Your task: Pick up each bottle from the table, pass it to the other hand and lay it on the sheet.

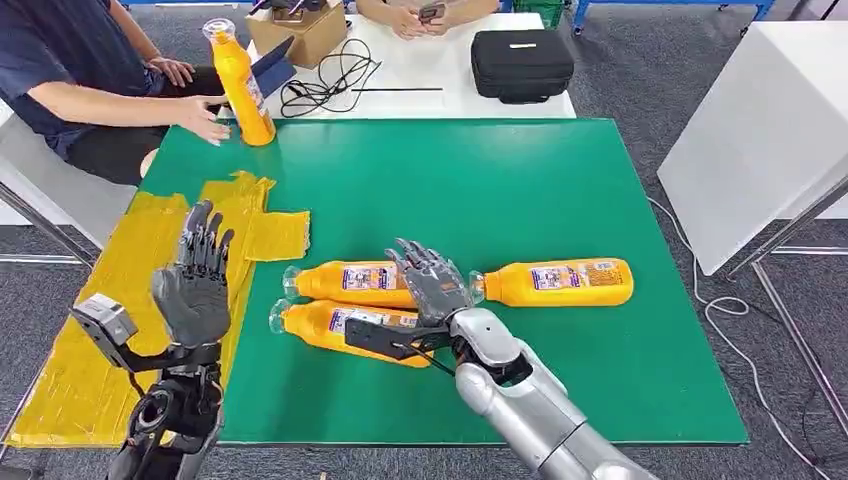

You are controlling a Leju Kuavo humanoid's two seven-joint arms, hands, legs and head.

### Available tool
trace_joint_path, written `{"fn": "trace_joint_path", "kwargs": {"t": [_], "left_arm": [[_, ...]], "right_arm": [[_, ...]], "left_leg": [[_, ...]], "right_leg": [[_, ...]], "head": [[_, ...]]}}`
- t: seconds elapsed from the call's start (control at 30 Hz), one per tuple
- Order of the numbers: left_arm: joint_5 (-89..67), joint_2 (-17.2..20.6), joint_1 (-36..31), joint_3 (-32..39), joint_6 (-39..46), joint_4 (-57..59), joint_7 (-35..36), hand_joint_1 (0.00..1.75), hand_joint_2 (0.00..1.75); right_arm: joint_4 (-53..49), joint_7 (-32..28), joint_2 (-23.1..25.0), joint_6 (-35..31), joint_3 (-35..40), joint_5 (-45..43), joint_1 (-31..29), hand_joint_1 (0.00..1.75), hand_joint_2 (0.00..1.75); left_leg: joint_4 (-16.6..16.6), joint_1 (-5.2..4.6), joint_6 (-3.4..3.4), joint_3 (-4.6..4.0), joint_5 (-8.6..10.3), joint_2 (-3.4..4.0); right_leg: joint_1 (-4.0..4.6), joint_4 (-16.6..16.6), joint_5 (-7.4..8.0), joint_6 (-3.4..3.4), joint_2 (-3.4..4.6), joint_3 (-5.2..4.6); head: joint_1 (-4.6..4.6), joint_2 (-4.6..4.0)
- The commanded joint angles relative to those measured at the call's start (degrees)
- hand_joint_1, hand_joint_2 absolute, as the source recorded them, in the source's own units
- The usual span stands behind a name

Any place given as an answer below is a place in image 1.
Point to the person's left hand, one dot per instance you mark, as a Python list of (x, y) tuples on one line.
[(173, 71), (442, 23)]

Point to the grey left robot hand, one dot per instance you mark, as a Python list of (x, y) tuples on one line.
[(195, 298)]

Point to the person's right hand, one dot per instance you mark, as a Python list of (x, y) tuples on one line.
[(407, 23), (199, 119)]

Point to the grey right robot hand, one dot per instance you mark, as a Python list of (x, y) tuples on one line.
[(434, 285)]

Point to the dark smartphone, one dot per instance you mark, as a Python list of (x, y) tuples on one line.
[(432, 12)]

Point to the orange drink bottle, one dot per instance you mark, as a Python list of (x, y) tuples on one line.
[(245, 99), (517, 291), (308, 328), (318, 285)]

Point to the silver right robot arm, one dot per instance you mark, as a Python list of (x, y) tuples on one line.
[(530, 411)]

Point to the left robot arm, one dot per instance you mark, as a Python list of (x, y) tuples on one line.
[(179, 411)]

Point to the person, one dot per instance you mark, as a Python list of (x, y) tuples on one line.
[(378, 10), (53, 53)]

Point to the beige stool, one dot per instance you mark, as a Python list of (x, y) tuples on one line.
[(149, 162)]

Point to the thin black rod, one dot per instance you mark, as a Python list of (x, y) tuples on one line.
[(397, 89)]

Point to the dark blue tablet case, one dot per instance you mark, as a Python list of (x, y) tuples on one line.
[(275, 69)]

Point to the green table mat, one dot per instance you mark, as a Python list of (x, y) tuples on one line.
[(464, 199)]

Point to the black carrying case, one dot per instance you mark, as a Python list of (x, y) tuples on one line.
[(523, 66)]

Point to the cardboard box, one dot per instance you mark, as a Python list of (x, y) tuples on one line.
[(311, 40)]

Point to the green crate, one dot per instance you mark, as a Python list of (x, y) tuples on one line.
[(540, 10)]

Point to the dark mechanical parts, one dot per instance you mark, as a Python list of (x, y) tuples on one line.
[(288, 6)]

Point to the yellow sheet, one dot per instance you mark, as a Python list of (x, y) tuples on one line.
[(79, 371)]

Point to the white table with steel leg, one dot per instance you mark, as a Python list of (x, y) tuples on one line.
[(66, 199)]

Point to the white side table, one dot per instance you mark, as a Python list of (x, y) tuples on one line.
[(748, 146)]

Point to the black stand leg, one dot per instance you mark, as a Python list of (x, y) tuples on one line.
[(805, 8)]

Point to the blue steel frame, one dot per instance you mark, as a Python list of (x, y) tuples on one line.
[(662, 2), (185, 2)]

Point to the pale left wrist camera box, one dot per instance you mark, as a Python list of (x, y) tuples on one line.
[(106, 321)]

